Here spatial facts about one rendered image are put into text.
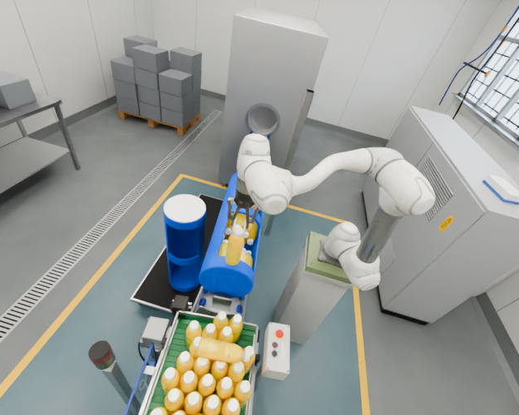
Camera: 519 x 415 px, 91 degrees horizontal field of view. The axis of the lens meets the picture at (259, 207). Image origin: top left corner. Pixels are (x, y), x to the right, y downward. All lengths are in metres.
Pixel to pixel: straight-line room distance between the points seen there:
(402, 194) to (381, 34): 5.16
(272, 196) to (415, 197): 0.53
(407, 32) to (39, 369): 6.58
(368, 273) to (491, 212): 1.07
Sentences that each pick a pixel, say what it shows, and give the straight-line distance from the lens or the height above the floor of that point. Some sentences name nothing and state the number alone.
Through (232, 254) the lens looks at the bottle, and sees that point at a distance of 1.17.
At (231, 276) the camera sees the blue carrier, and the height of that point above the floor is 1.17.
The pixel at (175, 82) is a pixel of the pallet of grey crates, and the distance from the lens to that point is 4.56.
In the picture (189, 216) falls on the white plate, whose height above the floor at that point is 1.04.
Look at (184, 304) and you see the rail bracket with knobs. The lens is 1.42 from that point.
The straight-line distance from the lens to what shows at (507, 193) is 2.42.
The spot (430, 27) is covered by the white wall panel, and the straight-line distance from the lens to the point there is 6.20.
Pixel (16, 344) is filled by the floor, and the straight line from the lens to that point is 2.75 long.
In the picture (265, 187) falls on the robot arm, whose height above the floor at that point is 1.85.
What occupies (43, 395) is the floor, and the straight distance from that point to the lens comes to 2.52.
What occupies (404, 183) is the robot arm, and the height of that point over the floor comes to 1.84.
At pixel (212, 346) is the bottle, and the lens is 1.15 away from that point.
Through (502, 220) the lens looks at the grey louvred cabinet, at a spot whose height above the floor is 1.40.
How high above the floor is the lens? 2.27
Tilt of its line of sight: 41 degrees down
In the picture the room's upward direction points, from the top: 14 degrees clockwise
